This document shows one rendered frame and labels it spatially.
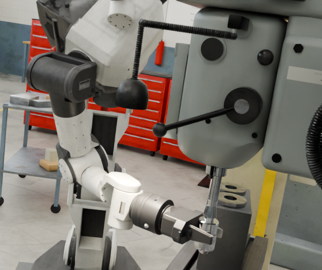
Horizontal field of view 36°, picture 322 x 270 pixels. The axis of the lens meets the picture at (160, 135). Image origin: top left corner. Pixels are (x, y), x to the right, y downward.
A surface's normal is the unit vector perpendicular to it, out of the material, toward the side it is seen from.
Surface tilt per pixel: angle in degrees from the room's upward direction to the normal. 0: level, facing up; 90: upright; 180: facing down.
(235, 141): 108
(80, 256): 103
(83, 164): 65
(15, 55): 90
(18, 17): 90
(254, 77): 90
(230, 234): 90
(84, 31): 58
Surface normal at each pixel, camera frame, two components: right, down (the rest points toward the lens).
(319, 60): -0.32, 0.16
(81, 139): 0.55, 0.51
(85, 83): 0.87, 0.29
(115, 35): 0.13, -0.33
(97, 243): 0.15, -0.76
